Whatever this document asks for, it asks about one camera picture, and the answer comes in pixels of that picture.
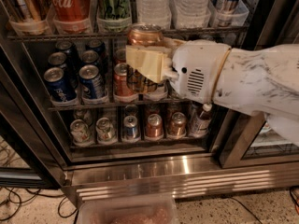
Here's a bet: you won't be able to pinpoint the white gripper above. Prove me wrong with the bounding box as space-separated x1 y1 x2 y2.
126 37 231 104

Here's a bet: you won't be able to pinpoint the orange LaCroix can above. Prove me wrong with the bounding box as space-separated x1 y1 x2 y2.
125 23 166 95

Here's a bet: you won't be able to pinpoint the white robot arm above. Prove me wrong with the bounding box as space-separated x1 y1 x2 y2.
126 38 299 144

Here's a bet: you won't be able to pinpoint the orange soda can rear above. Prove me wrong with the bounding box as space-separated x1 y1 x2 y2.
114 48 126 65

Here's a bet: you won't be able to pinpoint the orange soda can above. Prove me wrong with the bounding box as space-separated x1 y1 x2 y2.
113 63 138 103
114 48 126 65

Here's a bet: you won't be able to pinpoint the brown tea bottle middle shelf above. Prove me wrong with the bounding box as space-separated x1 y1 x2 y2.
144 83 168 101

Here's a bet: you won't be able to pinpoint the brown tea bottle shelf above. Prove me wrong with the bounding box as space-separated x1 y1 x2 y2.
189 104 212 137
144 83 168 101

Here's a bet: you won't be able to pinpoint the orange soda can front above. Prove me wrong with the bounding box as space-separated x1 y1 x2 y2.
113 63 138 103

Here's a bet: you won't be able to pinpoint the blue Pepsi can rear right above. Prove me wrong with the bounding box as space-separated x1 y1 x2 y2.
85 39 108 74

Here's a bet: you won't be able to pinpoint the blue pepsi can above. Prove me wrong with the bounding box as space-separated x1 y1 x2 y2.
48 51 78 88
55 40 79 67
85 39 108 74
81 50 105 75
79 65 106 99
44 67 78 106

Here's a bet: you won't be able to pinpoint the green LaCroix can top shelf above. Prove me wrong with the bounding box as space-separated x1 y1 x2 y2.
97 0 132 33

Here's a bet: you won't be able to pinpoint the blue Pepsi can middle right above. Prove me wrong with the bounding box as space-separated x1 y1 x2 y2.
81 50 105 75

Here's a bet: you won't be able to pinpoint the blue Pepsi can front right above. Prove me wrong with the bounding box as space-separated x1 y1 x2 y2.
79 65 106 99

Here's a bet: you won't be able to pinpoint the red can bottom shelf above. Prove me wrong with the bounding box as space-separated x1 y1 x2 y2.
146 114 164 139

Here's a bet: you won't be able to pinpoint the orange can bottom shelf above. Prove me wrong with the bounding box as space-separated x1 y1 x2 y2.
167 112 187 138

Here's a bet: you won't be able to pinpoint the blue silver can top shelf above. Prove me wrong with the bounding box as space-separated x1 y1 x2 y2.
211 0 239 27

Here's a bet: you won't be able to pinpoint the brown tea bottle bottom shelf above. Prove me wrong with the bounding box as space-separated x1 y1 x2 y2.
189 104 212 137

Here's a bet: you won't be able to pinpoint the blue Pepsi can rear left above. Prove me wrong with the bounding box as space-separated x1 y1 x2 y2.
55 40 79 67

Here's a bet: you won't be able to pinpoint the blue can bottom shelf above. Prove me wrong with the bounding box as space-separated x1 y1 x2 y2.
123 116 139 141

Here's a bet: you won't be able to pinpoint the white can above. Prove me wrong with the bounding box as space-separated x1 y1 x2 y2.
70 119 93 147
95 118 116 144

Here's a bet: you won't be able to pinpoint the red Coca-Cola can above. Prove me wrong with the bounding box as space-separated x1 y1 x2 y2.
51 0 90 34

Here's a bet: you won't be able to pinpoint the blue Pepsi can middle left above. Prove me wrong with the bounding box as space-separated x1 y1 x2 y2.
48 51 78 88

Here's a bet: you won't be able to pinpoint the blue Pepsi can front left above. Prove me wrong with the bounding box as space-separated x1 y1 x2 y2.
44 67 78 106

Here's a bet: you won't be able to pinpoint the stainless steel fridge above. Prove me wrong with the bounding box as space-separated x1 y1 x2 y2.
0 0 299 206

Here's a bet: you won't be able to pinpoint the white can bottom left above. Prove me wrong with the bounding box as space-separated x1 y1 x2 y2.
70 119 93 147

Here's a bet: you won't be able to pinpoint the glass fridge door right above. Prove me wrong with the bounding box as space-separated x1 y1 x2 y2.
220 0 299 168

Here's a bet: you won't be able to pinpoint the clear water bottle left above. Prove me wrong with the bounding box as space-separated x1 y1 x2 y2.
136 0 171 29

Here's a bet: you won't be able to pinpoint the clear water bottle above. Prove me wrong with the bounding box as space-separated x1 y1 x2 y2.
171 0 211 29
136 0 171 29

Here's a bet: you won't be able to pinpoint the clear water bottle right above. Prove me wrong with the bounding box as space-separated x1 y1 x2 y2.
171 0 211 29

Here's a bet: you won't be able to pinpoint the clear plastic bin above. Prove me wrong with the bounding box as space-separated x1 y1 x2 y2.
77 194 179 224

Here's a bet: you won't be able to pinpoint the black floor cables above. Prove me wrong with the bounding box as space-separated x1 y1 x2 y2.
0 140 78 222

